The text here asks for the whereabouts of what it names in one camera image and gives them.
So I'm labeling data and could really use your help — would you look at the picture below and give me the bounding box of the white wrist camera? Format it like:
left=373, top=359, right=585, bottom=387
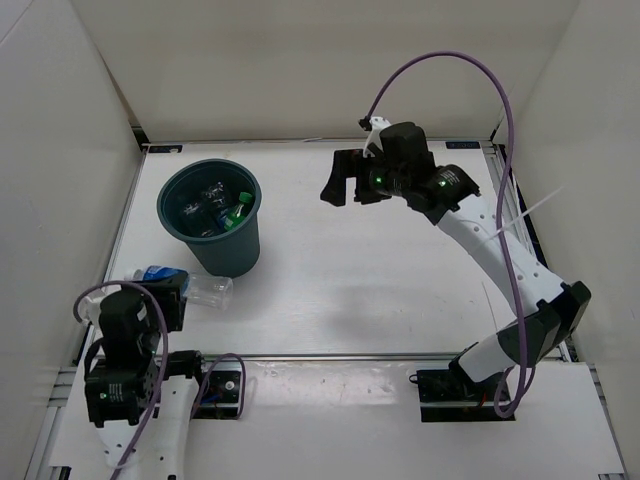
left=77, top=294, right=105, bottom=326
left=359, top=116, right=391, bottom=158

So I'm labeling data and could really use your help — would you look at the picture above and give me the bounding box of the clear bottle blue label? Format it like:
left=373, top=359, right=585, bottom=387
left=201, top=182, right=235, bottom=234

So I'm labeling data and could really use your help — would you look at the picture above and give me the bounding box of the clear crushed plastic bottle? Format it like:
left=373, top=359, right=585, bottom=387
left=179, top=200, right=211, bottom=238

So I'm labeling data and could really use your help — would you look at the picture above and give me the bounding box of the Pocari Sweat clear bottle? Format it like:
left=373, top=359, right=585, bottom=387
left=124, top=265, right=233, bottom=310

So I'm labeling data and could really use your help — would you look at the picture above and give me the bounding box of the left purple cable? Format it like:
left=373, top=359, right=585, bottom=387
left=73, top=280, right=166, bottom=474

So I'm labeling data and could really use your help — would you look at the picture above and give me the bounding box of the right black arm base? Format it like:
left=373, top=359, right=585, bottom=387
left=408, top=368, right=515, bottom=423

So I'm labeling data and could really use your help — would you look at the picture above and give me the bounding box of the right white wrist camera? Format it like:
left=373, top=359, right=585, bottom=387
left=359, top=116, right=391, bottom=158

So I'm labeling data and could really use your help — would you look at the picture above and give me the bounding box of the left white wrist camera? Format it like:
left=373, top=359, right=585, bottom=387
left=77, top=294, right=105, bottom=326

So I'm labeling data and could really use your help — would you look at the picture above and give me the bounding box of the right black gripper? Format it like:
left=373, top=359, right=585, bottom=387
left=321, top=149, right=409, bottom=208

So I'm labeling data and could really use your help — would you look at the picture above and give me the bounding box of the dark teal plastic bin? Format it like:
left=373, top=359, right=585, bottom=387
left=156, top=159, right=262, bottom=278

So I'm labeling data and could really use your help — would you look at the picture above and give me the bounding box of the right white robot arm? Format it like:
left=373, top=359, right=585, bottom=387
left=320, top=117, right=591, bottom=400

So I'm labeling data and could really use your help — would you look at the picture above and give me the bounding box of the green plastic soda bottle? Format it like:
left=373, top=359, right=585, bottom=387
left=223, top=192, right=254, bottom=231

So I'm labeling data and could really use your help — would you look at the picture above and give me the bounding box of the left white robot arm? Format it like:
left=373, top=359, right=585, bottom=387
left=73, top=270, right=210, bottom=479

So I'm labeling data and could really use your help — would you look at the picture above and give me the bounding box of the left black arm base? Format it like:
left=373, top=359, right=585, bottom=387
left=194, top=369, right=244, bottom=420

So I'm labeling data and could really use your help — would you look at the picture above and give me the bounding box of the white zip tie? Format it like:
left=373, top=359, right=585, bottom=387
left=487, top=185, right=566, bottom=246

